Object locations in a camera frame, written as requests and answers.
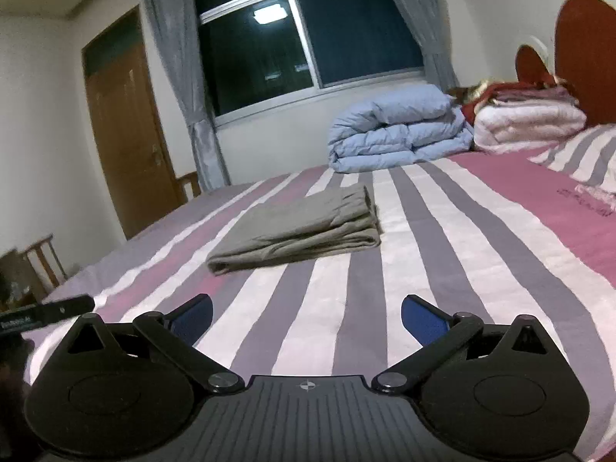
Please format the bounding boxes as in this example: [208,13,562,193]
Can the white folded quilt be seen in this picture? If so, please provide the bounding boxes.
[474,101,588,156]

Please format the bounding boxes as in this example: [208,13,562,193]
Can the pink grey striped bed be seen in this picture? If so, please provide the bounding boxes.
[29,147,616,462]

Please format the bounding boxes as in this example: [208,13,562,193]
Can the grey curtain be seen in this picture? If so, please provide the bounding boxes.
[136,0,231,192]
[375,0,460,93]

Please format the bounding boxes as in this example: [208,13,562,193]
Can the red-brown wooden headboard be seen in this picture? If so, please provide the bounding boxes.
[515,0,616,127]

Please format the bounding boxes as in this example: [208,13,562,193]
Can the window with white frame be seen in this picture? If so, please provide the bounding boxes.
[191,0,427,129]

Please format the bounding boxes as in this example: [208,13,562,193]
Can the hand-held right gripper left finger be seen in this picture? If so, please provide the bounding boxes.
[66,293,244,396]

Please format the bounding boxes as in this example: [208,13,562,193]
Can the light blue folded duvet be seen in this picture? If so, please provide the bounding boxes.
[327,84,475,174]

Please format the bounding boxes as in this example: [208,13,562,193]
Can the red folded blanket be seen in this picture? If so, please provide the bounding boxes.
[450,78,578,122]

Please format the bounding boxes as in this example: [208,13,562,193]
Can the brown wooden door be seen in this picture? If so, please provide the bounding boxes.
[81,5,186,241]

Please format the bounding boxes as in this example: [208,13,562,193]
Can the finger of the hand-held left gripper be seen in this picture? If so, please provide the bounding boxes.
[0,295,96,340]

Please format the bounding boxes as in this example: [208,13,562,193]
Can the striped pillow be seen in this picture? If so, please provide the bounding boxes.
[528,122,616,189]

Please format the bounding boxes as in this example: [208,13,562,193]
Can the wooden chair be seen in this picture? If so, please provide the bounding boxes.
[174,170,203,204]
[20,233,69,295]

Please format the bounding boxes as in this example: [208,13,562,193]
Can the grey pants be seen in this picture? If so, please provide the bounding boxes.
[207,185,384,276]

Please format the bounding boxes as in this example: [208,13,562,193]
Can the mauve folded cloth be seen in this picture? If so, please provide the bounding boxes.
[491,87,579,105]

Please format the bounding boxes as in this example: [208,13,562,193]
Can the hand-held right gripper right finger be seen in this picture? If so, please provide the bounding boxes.
[371,293,550,394]

